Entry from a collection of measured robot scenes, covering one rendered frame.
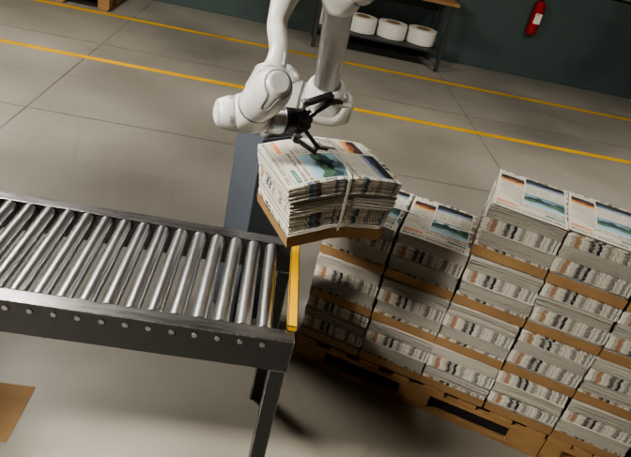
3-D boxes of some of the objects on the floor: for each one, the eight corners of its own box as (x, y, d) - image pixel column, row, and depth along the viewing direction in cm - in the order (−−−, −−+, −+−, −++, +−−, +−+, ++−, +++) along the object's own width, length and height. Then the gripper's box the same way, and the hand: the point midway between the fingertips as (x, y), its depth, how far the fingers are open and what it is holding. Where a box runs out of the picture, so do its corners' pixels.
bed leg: (254, 495, 213) (287, 359, 179) (253, 509, 208) (286, 373, 174) (238, 493, 213) (269, 357, 179) (237, 507, 208) (267, 371, 174)
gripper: (289, 74, 172) (352, 84, 182) (269, 150, 184) (329, 155, 194) (298, 84, 166) (362, 94, 176) (276, 161, 178) (338, 166, 188)
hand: (341, 126), depth 184 cm, fingers open, 14 cm apart
